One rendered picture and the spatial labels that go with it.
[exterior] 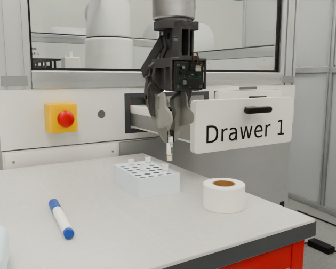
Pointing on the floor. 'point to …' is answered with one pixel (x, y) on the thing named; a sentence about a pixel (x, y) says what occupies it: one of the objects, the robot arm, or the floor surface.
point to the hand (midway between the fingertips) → (168, 134)
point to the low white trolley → (136, 222)
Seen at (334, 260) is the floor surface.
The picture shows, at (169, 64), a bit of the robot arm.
